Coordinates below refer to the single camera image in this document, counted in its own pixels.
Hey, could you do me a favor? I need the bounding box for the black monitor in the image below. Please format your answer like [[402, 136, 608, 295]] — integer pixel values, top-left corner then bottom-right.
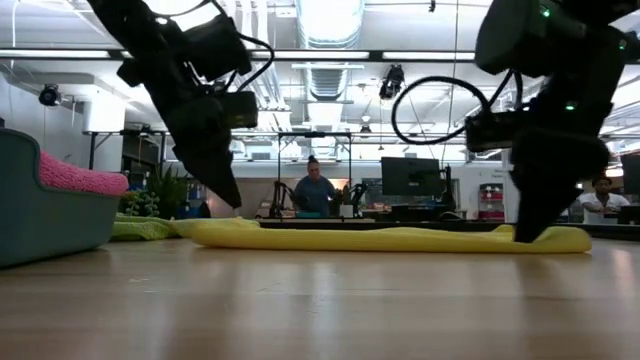
[[380, 156, 442, 197], [619, 152, 640, 197]]

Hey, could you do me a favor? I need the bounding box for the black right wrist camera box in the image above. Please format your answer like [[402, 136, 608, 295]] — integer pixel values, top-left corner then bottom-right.
[[464, 109, 529, 154]]

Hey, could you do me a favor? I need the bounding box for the green artificial plant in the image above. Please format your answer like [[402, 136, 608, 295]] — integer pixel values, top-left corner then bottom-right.
[[122, 167, 192, 220]]

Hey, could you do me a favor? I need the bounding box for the lime green microfiber towel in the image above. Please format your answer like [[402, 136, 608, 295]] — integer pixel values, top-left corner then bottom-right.
[[110, 213, 261, 242]]

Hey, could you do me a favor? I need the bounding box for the black horizontal crossbar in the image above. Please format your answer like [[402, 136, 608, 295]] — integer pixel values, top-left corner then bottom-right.
[[0, 48, 481, 65]]

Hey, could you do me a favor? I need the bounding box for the pink microfiber towel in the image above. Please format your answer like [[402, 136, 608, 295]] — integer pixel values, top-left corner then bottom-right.
[[38, 151, 130, 197]]

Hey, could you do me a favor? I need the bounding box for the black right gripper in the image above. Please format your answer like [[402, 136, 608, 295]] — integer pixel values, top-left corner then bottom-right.
[[509, 99, 612, 245]]

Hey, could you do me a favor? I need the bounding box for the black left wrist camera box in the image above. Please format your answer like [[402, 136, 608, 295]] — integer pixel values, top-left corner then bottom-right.
[[218, 90, 260, 130]]

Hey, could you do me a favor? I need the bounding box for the black metal table frame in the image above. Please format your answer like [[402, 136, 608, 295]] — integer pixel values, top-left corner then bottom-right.
[[259, 218, 640, 236]]

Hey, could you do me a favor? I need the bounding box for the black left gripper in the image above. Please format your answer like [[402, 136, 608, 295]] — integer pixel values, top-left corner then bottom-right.
[[149, 94, 244, 210]]

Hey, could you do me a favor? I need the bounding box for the person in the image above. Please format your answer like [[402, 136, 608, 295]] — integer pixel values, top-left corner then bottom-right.
[[292, 154, 337, 220], [577, 175, 631, 225]]

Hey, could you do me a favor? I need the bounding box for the silver ventilation duct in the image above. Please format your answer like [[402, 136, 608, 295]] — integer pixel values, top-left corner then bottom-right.
[[294, 0, 366, 50]]

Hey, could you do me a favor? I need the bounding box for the teal plastic bin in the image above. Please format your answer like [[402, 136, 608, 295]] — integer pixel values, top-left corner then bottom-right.
[[0, 128, 122, 269]]

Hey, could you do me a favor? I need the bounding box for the yellow microfiber towel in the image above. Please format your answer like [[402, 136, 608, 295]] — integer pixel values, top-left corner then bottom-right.
[[189, 222, 593, 255]]

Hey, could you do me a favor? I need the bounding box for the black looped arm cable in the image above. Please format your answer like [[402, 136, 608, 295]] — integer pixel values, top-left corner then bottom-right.
[[390, 69, 525, 146]]

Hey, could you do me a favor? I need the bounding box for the shelf with red bins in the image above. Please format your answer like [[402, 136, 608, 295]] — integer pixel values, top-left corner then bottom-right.
[[477, 182, 505, 221]]

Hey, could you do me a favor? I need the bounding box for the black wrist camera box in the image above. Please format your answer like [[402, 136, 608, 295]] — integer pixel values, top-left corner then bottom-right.
[[218, 90, 260, 130], [464, 109, 529, 154]]

